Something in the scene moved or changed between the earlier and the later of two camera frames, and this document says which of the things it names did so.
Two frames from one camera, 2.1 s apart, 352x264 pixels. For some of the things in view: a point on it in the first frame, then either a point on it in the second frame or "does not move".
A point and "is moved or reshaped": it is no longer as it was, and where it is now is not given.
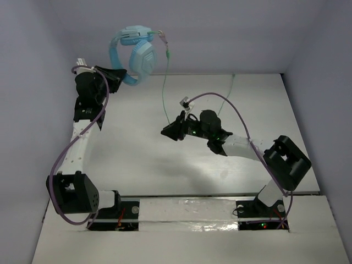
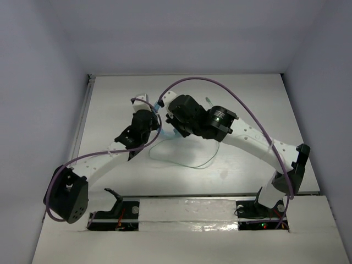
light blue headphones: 142,54 is moved or reshaped
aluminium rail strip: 204,194 does not move
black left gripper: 107,80 -> 153,121
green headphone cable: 167,55 -> 208,99
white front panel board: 193,230 does not move
